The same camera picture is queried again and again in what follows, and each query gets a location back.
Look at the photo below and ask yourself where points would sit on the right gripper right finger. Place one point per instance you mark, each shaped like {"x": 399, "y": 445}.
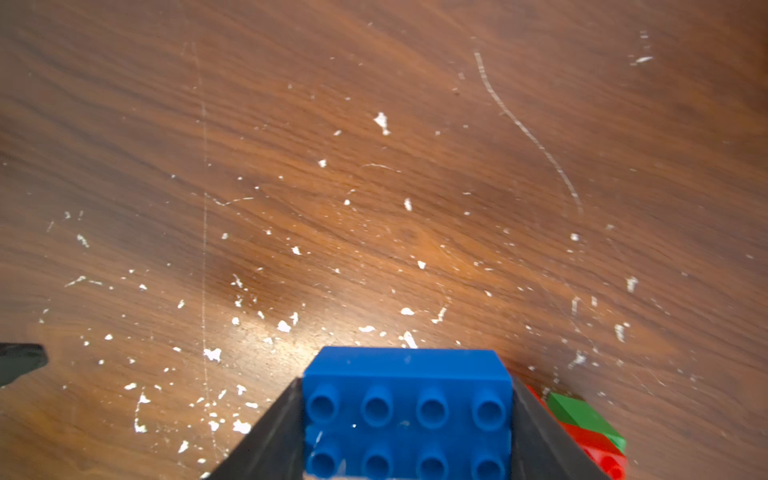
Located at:
{"x": 541, "y": 448}

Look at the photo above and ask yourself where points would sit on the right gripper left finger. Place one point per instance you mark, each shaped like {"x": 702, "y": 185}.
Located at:
{"x": 274, "y": 447}

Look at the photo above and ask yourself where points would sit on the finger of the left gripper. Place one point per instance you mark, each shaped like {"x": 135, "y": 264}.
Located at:
{"x": 18, "y": 359}

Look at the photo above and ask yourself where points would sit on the green lego brick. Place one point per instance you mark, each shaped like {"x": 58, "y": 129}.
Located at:
{"x": 573, "y": 411}

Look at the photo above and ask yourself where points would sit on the long red lego brick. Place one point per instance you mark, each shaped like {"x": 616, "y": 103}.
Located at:
{"x": 599, "y": 449}

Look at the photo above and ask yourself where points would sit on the long blue lego brick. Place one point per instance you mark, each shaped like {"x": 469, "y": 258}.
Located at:
{"x": 387, "y": 413}

